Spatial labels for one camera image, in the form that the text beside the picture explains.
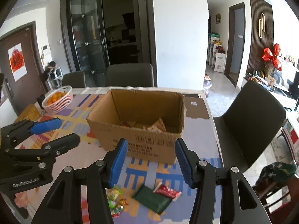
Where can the red foil balloon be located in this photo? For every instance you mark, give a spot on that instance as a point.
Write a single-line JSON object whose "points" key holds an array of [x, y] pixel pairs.
{"points": [[272, 57]]}

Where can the woven tan tissue box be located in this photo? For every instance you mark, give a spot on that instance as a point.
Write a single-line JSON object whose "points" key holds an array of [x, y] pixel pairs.
{"points": [[29, 114]]}

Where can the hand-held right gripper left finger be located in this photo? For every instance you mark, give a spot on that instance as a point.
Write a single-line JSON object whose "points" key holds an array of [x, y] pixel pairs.
{"points": [[119, 162]]}

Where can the dark green snack packet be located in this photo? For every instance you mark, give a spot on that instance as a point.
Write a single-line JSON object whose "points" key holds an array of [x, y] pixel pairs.
{"points": [[151, 199]]}

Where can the white wall intercom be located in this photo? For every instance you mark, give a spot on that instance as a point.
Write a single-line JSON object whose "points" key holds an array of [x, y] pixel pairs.
{"points": [[46, 50]]}

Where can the dark slatted wall panel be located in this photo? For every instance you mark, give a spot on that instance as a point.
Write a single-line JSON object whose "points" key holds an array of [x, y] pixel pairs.
{"points": [[254, 56]]}

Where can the tan bread packet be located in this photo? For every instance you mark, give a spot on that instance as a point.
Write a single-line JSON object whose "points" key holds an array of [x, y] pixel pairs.
{"points": [[156, 126]]}

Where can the red snack packet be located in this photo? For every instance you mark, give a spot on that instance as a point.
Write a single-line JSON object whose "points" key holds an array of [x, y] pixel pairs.
{"points": [[167, 191]]}

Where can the reddish wooden chair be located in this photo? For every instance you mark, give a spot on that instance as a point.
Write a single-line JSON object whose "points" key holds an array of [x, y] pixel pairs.
{"points": [[275, 196]]}

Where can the dark framed corridor door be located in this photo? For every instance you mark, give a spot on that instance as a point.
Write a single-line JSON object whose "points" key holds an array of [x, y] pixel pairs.
{"points": [[237, 46]]}

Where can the wide dark grey chair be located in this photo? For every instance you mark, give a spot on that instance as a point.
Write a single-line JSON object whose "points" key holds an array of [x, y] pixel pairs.
{"points": [[129, 75]]}

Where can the small black box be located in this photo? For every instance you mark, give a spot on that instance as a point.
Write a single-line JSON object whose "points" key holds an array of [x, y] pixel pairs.
{"points": [[40, 100]]}

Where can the dark green cloth bag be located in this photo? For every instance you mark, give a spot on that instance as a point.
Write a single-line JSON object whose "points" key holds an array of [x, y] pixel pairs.
{"points": [[278, 171]]}

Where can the brown entrance door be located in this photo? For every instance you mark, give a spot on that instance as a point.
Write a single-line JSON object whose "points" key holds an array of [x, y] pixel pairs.
{"points": [[30, 74]]}

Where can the small white shelf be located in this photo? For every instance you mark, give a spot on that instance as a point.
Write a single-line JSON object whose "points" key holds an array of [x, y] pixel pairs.
{"points": [[56, 77]]}

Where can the white basket of oranges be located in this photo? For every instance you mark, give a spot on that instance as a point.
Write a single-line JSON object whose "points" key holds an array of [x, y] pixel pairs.
{"points": [[58, 107]]}

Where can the row of figurines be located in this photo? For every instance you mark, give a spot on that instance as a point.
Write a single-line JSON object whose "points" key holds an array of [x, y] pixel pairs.
{"points": [[290, 59]]}

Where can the black plush toy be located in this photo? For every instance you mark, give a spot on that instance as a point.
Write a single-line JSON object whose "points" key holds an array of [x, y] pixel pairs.
{"points": [[51, 66]]}

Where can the small dark grey chair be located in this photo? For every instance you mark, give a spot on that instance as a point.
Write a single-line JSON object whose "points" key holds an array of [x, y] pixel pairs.
{"points": [[74, 80]]}

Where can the brown cardboard box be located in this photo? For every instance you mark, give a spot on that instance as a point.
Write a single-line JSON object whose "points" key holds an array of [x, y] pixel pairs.
{"points": [[140, 142]]}

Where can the black framed glass sliding door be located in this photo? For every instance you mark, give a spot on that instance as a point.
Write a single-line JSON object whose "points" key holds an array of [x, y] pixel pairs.
{"points": [[93, 28]]}

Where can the colourful printed box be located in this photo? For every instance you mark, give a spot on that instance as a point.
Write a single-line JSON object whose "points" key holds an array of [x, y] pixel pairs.
{"points": [[292, 135]]}

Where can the red and white door poster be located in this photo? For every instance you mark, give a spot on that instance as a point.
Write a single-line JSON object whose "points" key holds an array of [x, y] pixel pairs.
{"points": [[17, 63]]}

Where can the translucent purple container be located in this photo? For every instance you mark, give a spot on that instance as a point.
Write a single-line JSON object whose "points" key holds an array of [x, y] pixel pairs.
{"points": [[207, 85]]}

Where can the tall dark grey chair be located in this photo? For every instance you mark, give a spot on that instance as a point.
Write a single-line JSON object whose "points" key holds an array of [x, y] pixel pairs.
{"points": [[252, 121]]}

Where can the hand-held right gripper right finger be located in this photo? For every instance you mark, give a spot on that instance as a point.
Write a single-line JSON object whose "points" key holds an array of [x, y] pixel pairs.
{"points": [[184, 164]]}

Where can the green yellow snack packet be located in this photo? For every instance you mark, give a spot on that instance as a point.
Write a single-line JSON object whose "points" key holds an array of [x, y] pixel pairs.
{"points": [[114, 198]]}

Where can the small candy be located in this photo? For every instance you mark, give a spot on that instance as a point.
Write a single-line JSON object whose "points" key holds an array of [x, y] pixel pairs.
{"points": [[123, 202]]}

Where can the white storage drawers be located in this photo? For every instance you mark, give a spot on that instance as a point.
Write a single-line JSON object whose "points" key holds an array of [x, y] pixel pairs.
{"points": [[218, 61]]}

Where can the gold loop wall ornament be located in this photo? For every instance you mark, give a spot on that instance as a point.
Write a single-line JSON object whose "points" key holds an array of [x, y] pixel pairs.
{"points": [[261, 25]]}

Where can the small framed wall picture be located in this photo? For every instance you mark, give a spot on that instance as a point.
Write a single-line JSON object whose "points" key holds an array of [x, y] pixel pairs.
{"points": [[218, 18]]}

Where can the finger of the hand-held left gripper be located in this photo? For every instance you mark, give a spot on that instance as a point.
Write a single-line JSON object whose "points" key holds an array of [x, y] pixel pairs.
{"points": [[59, 144], [45, 125]]}

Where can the pile of oranges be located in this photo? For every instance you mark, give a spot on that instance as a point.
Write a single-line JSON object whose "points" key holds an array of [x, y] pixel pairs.
{"points": [[55, 98]]}

